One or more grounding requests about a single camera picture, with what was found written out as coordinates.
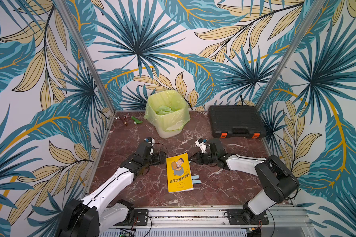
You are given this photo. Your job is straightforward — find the yellow cover book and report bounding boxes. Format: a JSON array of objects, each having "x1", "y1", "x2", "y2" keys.
[{"x1": 166, "y1": 153, "x2": 193, "y2": 193}]

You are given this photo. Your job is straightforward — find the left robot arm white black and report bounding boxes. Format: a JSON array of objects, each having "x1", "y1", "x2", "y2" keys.
[{"x1": 55, "y1": 138, "x2": 167, "y2": 237}]

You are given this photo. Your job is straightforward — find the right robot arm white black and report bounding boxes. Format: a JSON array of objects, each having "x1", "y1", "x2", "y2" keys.
[{"x1": 189, "y1": 138, "x2": 300, "y2": 223}]

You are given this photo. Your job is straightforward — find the green small bottle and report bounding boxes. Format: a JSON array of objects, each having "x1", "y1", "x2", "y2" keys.
[{"x1": 131, "y1": 116, "x2": 143, "y2": 124}]

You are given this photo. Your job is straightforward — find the black plastic tool case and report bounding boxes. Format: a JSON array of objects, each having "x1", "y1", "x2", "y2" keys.
[{"x1": 208, "y1": 105, "x2": 267, "y2": 139}]

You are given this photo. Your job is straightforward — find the white bin green bag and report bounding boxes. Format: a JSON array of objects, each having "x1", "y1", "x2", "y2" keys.
[{"x1": 144, "y1": 90, "x2": 190, "y2": 139}]

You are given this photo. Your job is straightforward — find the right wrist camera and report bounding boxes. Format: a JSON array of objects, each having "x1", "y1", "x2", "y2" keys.
[{"x1": 195, "y1": 138, "x2": 208, "y2": 153}]

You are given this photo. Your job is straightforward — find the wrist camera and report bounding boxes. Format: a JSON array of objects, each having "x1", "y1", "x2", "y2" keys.
[
  {"x1": 144, "y1": 137, "x2": 155, "y2": 144},
  {"x1": 195, "y1": 138, "x2": 208, "y2": 153}
]

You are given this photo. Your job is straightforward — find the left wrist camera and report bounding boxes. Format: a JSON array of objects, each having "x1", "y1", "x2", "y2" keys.
[{"x1": 144, "y1": 137, "x2": 155, "y2": 144}]

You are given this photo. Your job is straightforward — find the aluminium front rail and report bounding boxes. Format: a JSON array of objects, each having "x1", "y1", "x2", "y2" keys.
[{"x1": 59, "y1": 206, "x2": 315, "y2": 237}]

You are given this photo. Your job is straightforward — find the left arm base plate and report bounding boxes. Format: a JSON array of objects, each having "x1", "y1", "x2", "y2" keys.
[{"x1": 115, "y1": 209, "x2": 150, "y2": 226}]

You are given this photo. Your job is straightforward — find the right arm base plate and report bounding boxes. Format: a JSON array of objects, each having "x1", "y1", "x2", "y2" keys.
[{"x1": 224, "y1": 209, "x2": 270, "y2": 226}]

